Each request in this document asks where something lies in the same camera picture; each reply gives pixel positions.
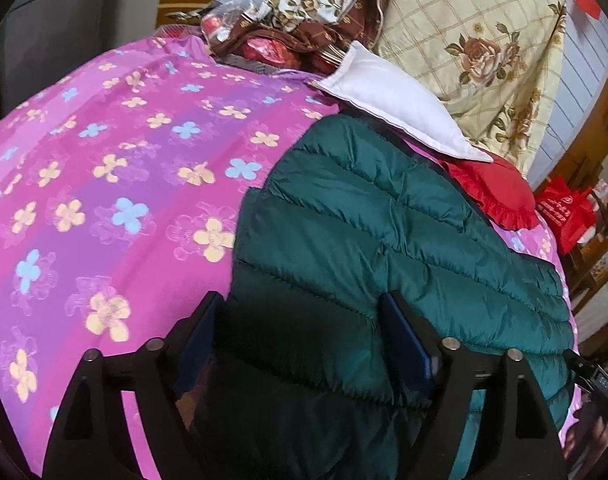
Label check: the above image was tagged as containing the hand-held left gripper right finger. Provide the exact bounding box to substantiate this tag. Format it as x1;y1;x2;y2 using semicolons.
379;290;570;480

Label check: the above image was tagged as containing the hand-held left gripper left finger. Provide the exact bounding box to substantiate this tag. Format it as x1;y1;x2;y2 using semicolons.
41;290;225;480

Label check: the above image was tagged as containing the dark green puffer jacket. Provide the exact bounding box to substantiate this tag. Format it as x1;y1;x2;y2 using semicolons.
191;112;577;480

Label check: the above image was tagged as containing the person's right hand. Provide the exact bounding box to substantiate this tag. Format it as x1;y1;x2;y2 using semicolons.
566;402;608;476

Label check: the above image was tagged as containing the wooden chair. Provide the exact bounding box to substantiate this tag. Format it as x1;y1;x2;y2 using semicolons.
566;180;608;311

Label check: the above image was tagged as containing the red tote bag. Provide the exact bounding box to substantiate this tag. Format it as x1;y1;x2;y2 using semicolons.
536;175;597;256

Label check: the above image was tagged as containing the red ruffled pillow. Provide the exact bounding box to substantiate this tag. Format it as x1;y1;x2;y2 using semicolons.
436;157;541;231

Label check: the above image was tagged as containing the pink floral bedsheet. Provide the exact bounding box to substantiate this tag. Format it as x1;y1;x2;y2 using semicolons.
0;32;582;480

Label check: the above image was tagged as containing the white pillow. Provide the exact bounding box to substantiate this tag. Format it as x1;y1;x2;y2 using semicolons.
311;40;494;163

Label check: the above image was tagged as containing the red foil packet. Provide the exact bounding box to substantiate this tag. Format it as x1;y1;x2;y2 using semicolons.
241;30;291;68

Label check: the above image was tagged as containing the clear plastic snack bag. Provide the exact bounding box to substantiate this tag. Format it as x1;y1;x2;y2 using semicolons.
200;0;265;43

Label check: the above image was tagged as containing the cream rose-print quilt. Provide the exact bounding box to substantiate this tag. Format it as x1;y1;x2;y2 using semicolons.
324;0;569;176

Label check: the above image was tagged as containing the brown patterned cloth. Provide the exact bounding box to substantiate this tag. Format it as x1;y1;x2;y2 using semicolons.
211;0;400;68

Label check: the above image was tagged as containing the grey refrigerator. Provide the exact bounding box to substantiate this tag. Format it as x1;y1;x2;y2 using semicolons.
0;0;170;101

